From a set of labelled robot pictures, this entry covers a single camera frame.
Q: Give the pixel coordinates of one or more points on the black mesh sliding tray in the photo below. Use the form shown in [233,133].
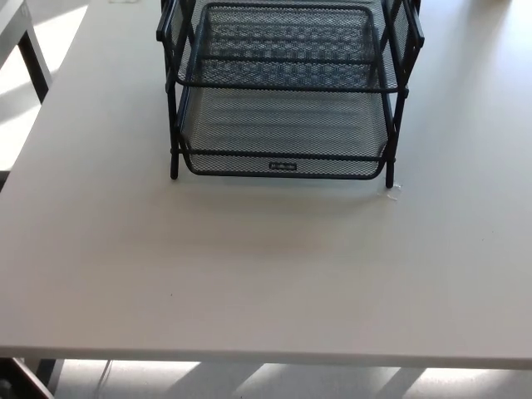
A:
[282,75]

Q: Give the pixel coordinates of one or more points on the black mesh tray with label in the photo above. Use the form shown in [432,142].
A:
[282,124]

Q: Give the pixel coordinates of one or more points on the dark brown wooden furniture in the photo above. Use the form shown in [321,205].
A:
[21,382]

